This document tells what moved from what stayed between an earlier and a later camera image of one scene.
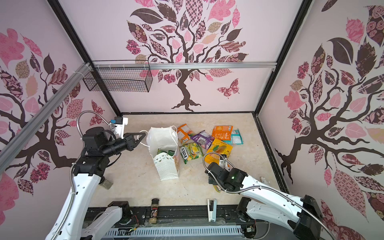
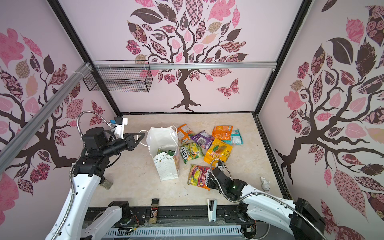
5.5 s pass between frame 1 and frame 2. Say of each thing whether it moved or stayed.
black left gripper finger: stayed
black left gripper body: stayed
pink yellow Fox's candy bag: moved
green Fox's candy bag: stayed
